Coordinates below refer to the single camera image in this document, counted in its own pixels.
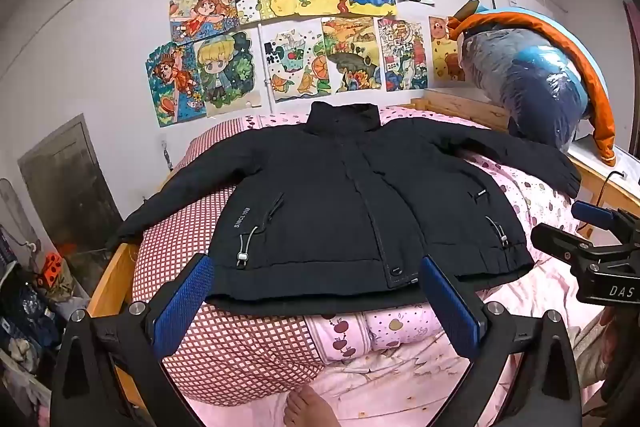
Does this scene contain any pile of clutter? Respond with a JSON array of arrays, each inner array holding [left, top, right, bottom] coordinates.
[[0, 227, 91, 408]]

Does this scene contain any orange and blue padded jacket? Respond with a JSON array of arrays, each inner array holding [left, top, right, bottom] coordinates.
[[446, 0, 618, 168]]

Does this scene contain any black cable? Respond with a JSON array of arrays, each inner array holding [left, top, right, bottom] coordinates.
[[580, 171, 626, 238]]

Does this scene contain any grey standing fan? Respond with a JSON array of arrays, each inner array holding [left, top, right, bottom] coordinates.
[[0, 177, 41, 258]]

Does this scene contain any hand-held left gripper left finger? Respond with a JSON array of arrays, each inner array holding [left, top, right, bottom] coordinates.
[[50, 252, 216, 427]]

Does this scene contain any orange toy with black dots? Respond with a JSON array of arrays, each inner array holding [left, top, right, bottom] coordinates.
[[39, 253, 63, 288]]

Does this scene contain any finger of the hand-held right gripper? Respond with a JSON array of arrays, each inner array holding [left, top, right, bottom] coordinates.
[[530, 223, 598, 267], [571, 200, 617, 231]]

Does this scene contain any person's bare foot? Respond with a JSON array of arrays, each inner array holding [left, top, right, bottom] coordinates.
[[284, 384, 341, 427]]

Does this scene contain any pink apple-print quilt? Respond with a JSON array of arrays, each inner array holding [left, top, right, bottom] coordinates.
[[175, 106, 621, 427]]

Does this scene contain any grey metal door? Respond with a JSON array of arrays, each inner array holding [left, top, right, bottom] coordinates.
[[17, 113, 123, 253]]

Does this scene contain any black jacket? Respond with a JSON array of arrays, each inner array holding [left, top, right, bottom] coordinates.
[[104, 102, 582, 310]]

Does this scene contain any wooden bed frame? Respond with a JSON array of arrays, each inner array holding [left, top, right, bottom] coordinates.
[[87, 89, 640, 413]]

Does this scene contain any red checked blanket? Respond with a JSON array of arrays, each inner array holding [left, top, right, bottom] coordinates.
[[132, 117, 326, 408]]

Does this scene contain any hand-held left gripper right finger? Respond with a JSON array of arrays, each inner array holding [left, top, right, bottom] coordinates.
[[420, 254, 583, 427]]

